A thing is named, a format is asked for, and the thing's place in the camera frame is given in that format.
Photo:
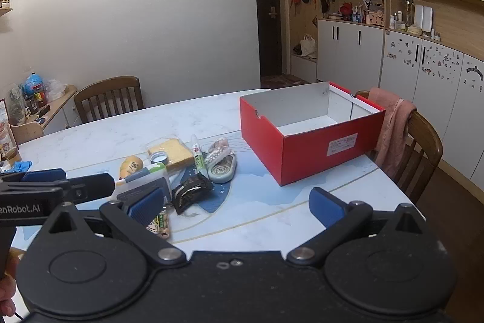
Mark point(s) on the green snack packet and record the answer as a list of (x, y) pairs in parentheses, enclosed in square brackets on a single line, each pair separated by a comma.
[(162, 222)]

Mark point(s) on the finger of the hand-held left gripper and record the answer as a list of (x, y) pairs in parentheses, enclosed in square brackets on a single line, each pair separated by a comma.
[(43, 175), (90, 185)]

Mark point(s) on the dark sauce bottle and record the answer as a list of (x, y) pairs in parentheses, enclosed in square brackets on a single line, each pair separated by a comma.
[(39, 99)]

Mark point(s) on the person's left hand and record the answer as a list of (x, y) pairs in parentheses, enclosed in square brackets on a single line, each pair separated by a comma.
[(5, 298)]

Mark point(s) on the dark door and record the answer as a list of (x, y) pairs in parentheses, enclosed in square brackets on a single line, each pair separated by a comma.
[(268, 43)]

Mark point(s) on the light blue case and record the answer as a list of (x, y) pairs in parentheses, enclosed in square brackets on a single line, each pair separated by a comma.
[(222, 169)]

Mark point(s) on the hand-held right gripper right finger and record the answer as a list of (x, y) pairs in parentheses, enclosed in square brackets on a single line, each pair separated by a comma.
[(326, 204)]

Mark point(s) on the glass bottle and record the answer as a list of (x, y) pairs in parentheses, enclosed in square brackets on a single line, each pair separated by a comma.
[(407, 12)]

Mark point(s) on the doormat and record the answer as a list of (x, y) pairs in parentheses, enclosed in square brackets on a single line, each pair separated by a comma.
[(279, 81)]

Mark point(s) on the red toy figure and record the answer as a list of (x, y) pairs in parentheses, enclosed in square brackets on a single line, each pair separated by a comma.
[(345, 9)]

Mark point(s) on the black snack packet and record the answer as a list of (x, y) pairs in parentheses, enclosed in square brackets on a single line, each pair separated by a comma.
[(189, 192)]

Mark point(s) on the wooden side cabinet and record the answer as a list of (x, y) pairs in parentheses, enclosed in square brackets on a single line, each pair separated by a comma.
[(56, 115)]

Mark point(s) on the white cardboard box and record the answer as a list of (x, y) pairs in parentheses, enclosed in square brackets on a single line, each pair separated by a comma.
[(302, 156)]

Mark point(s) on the cotton swabs bag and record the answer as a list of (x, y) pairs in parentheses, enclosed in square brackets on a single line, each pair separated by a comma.
[(216, 151)]

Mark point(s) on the white cabinets with stickers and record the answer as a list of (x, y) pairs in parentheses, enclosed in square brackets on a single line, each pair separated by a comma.
[(427, 99)]

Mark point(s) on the clear plastic bag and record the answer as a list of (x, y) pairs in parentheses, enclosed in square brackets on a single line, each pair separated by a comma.
[(55, 89)]

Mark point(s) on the cartoon face plush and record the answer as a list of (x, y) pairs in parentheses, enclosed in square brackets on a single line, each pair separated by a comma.
[(130, 166)]

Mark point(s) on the blue glove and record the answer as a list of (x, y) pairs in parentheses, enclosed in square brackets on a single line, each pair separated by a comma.
[(19, 167)]

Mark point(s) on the low white bench cabinet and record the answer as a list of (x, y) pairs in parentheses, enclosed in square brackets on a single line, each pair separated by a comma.
[(302, 67)]

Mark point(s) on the white canisters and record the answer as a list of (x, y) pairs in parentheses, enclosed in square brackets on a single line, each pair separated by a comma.
[(424, 18)]

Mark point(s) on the wooden chair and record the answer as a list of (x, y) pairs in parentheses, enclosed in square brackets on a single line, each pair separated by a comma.
[(109, 84), (423, 141)]

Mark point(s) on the pink towel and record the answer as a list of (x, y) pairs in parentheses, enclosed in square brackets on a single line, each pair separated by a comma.
[(393, 126)]

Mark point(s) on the bagged bread slice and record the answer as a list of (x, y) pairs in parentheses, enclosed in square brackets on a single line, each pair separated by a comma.
[(172, 152)]

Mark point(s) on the grey blue packet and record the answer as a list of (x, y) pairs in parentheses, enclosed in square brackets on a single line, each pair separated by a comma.
[(140, 191)]

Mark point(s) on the white tote bag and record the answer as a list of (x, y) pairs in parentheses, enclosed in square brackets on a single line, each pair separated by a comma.
[(308, 46)]

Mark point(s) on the white tube green label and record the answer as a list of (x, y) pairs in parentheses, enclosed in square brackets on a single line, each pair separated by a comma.
[(197, 154)]

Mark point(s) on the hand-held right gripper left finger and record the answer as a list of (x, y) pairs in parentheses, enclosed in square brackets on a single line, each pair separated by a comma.
[(145, 206)]

